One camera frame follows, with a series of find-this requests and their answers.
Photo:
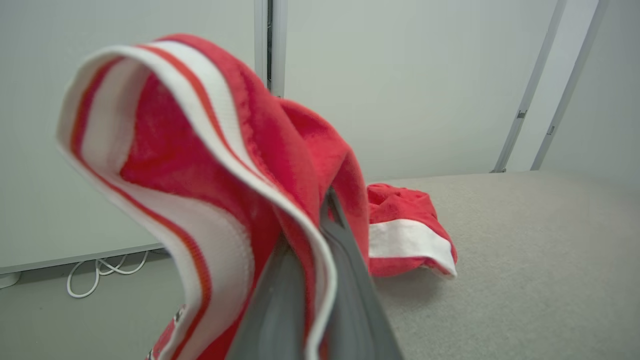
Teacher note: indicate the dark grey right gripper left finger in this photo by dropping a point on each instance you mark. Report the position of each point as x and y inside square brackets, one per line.
[272, 320]

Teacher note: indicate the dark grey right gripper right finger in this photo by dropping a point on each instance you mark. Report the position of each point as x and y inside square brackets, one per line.
[357, 310]

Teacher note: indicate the red and white jersey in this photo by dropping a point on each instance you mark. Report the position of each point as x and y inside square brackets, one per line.
[200, 175]

